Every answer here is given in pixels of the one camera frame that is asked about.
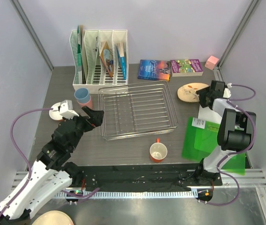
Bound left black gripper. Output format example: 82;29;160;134
64;105;104;150

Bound pink plastic cup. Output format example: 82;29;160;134
77;96;93;109

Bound beige bird pattern plate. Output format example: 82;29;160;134
177;82;209;103

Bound blue plastic cup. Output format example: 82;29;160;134
74;88;91;104

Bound orange white bowl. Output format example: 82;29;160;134
49;102;63;121

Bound orange ceramic mug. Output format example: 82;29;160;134
149;138;168;163

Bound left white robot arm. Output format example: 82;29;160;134
0;106;104;225

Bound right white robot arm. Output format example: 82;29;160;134
193;80;257;185

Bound white clipboard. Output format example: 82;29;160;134
198;106;222;124

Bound purple green paperback book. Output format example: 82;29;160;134
170;59;203;77

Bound pink cube block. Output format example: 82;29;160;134
205;55;219;70

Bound green plastic folder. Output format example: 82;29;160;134
182;117;246;175

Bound dark blue paperback book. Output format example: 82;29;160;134
137;60;171;82

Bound white mesh file organizer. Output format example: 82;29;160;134
69;30;129;93

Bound orange illustrated book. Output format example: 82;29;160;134
99;41;114;78

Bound blue white book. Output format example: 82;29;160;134
115;42;127;80

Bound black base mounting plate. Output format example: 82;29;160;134
71;164;222;190

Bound pink round object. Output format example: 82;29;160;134
32;210;74;225

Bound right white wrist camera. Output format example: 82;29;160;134
223;83;232;99

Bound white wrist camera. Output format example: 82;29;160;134
59;100;79;119
223;83;232;99

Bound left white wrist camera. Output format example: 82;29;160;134
59;100;79;119

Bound metal wire dish rack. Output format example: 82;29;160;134
98;81;178;140

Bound perforated cable duct rail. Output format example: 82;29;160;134
53;190;198;199

